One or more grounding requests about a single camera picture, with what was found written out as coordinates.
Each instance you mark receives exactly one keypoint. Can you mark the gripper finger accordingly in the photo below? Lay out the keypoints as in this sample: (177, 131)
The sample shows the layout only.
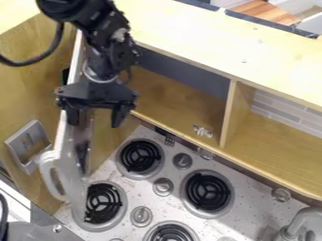
(120, 115)
(74, 116)

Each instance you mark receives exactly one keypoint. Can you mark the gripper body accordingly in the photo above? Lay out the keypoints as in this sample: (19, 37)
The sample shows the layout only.
(97, 93)

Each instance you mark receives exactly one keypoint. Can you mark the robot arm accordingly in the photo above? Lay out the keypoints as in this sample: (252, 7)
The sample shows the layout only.
(96, 22)

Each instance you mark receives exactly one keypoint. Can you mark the toy stove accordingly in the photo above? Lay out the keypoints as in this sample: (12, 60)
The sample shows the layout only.
(184, 191)

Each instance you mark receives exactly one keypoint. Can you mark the tap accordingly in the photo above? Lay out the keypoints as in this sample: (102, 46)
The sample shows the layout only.
(299, 226)

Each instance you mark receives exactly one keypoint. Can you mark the grey wall holder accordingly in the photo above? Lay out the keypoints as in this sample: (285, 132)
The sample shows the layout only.
(28, 147)

